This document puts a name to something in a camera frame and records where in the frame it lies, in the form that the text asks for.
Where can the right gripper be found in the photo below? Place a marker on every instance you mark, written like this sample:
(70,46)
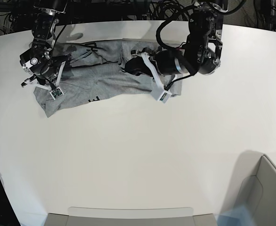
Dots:
(44,70)

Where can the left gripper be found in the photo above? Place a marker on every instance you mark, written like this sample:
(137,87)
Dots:
(168,66)

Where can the grey T-shirt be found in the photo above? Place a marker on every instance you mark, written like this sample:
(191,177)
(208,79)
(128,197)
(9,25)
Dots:
(96,72)

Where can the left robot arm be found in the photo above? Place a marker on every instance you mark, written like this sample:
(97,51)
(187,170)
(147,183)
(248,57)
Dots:
(201,51)

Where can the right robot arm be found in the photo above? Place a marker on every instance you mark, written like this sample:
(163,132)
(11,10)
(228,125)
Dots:
(44,27)

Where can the grey plastic bin front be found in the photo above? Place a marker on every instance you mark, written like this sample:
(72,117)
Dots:
(130,217)

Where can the grey plastic bin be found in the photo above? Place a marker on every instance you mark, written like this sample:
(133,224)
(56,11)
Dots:
(130,217)
(258,194)

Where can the grey plastic bin right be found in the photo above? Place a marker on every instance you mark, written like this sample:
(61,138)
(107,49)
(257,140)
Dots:
(258,194)

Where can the blue cloth in corner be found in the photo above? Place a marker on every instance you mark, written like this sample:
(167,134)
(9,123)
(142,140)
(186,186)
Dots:
(238,216)

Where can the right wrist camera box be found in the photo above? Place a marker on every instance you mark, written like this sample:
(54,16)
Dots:
(55,93)

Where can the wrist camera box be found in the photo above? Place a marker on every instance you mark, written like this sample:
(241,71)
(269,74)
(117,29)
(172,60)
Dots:
(55,93)
(162,95)

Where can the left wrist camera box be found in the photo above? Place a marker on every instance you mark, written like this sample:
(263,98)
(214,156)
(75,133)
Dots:
(162,95)

